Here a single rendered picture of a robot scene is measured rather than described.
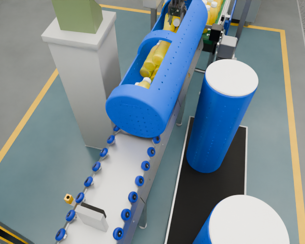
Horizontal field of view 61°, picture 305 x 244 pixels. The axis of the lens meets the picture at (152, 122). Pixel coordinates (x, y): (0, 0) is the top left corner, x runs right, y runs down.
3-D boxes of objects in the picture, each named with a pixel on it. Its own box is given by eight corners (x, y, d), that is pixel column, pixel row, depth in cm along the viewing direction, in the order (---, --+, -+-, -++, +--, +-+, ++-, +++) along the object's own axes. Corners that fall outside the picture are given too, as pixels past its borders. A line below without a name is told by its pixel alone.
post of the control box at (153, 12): (150, 95, 270) (150, 2, 190) (151, 92, 272) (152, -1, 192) (153, 96, 269) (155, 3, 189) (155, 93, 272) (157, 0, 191)
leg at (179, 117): (175, 125, 248) (181, 76, 197) (176, 120, 251) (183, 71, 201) (180, 127, 247) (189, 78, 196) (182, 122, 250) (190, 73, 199)
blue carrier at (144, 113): (114, 132, 130) (96, 91, 108) (166, 33, 180) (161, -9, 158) (168, 143, 121) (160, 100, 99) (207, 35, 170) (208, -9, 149)
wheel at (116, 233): (110, 236, 97) (114, 237, 95) (115, 224, 99) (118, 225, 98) (118, 241, 99) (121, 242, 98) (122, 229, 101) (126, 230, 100)
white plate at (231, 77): (261, 97, 130) (261, 99, 131) (254, 61, 147) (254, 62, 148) (205, 92, 132) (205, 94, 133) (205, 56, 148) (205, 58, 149)
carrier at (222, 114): (222, 175, 201) (221, 144, 218) (262, 99, 131) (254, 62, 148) (185, 171, 203) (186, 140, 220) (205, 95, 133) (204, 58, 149)
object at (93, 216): (83, 223, 104) (74, 211, 91) (88, 214, 106) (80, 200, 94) (106, 232, 102) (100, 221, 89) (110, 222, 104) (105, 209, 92)
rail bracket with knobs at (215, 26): (205, 41, 179) (207, 28, 171) (207, 35, 183) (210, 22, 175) (219, 44, 177) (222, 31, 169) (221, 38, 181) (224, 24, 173)
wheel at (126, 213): (118, 217, 101) (121, 217, 100) (123, 206, 103) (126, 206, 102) (125, 222, 103) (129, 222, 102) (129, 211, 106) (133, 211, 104)
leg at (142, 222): (137, 227, 192) (133, 195, 142) (140, 219, 195) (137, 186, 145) (145, 230, 191) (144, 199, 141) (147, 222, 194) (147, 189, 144)
